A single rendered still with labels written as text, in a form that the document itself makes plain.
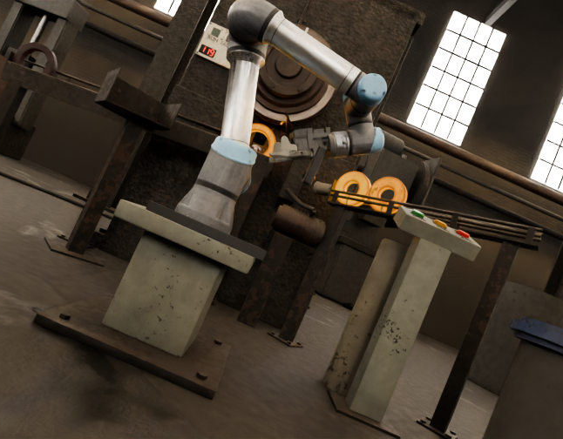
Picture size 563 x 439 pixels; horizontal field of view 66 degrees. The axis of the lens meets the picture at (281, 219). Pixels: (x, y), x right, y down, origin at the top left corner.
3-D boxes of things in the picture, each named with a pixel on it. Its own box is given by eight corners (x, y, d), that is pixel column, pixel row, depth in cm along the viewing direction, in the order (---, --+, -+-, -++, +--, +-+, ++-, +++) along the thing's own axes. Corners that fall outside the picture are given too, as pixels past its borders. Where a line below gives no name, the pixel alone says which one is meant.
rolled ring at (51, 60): (59, 50, 200) (63, 52, 203) (21, 36, 199) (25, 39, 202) (44, 86, 198) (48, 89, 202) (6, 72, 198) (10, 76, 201)
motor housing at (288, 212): (231, 313, 191) (281, 203, 194) (277, 333, 191) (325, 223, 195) (229, 318, 178) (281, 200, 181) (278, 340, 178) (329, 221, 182)
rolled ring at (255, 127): (281, 132, 202) (281, 134, 205) (246, 117, 202) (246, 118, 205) (266, 168, 201) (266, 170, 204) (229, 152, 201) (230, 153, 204)
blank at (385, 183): (376, 176, 184) (374, 173, 181) (411, 182, 176) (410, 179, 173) (365, 211, 182) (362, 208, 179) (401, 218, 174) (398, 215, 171)
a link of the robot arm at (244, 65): (204, 189, 117) (229, -2, 121) (209, 196, 132) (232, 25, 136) (247, 194, 118) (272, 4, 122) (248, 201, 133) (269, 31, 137)
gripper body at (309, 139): (287, 134, 128) (325, 130, 130) (290, 163, 129) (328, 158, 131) (291, 130, 121) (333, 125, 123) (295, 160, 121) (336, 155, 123)
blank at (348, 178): (343, 171, 193) (341, 168, 190) (376, 176, 184) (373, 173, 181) (333, 204, 191) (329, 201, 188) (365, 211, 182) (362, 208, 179)
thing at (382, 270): (319, 376, 147) (378, 237, 150) (351, 390, 147) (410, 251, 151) (324, 388, 135) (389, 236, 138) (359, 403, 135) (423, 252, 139)
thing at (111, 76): (29, 233, 170) (108, 71, 175) (94, 254, 186) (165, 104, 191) (34, 246, 154) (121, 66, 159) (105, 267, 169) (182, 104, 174)
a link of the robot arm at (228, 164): (193, 174, 105) (215, 124, 106) (200, 183, 118) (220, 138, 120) (238, 194, 106) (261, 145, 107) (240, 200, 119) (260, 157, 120)
